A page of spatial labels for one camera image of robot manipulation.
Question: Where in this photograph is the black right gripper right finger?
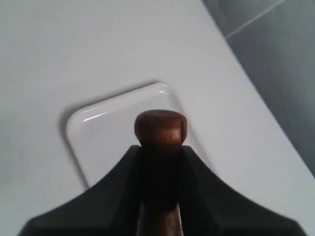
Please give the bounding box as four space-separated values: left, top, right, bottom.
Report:
178 146 306 236

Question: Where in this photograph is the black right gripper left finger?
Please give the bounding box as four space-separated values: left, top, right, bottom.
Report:
19 146 140 236

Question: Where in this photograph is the brown wooden pestle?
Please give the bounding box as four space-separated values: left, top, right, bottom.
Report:
134 110 187 236

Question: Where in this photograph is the white rectangular plastic tray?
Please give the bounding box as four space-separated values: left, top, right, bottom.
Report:
60 82 214 190

